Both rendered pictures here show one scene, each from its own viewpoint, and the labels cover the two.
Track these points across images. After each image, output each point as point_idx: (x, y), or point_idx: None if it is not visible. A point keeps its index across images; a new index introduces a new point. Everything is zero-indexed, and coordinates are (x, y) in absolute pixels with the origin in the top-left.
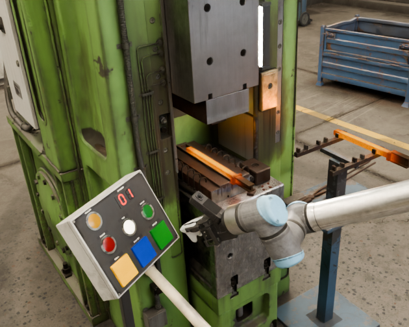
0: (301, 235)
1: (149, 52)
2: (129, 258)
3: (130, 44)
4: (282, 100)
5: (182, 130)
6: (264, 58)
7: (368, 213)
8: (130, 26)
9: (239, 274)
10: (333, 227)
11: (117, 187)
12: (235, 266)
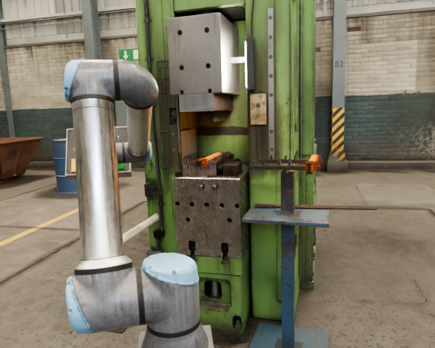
0: (117, 150)
1: (165, 65)
2: None
3: (152, 59)
4: (277, 123)
5: (232, 146)
6: (248, 80)
7: (127, 130)
8: (153, 48)
9: (197, 242)
10: (132, 148)
11: None
12: (193, 233)
